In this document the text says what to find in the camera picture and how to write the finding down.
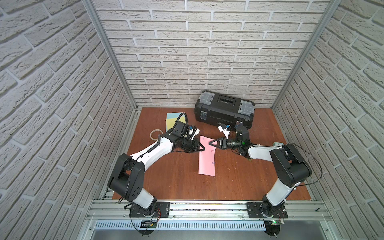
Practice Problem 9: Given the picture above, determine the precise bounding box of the light blue paper sheet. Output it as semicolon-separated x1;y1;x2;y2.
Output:
166;113;182;120

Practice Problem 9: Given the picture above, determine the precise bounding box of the aluminium front rail frame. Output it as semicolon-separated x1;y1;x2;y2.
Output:
86;200;333;231

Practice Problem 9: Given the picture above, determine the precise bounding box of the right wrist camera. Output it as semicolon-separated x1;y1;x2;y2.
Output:
218;125;231;139

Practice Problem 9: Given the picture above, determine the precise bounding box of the yellow paper sheet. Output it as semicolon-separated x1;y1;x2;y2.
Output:
166;116;186;131

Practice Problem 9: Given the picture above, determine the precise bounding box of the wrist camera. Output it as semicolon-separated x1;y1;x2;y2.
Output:
186;125;200;140
218;125;231;139

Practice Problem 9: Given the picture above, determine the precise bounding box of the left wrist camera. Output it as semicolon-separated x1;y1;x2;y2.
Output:
186;125;200;140

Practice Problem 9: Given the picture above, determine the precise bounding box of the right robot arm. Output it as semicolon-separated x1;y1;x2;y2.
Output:
209;125;312;216

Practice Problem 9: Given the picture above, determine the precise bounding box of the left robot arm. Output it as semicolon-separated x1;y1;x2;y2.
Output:
108;121;205;209

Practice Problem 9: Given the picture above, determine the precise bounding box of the clear tape roll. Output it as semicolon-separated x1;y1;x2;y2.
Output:
150;129;164;141

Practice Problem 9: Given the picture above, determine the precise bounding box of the pink paper sheet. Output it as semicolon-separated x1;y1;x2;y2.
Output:
199;136;216;177

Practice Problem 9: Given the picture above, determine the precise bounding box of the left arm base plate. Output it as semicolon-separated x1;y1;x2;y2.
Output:
130;202;171;218

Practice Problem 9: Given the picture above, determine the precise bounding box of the black plastic toolbox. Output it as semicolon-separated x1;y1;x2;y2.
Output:
194;90;256;130

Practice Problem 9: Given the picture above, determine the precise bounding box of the small teal alarm clock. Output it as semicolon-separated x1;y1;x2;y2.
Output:
273;142;285;148

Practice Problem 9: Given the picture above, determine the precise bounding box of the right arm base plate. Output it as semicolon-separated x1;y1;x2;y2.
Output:
246;202;288;219

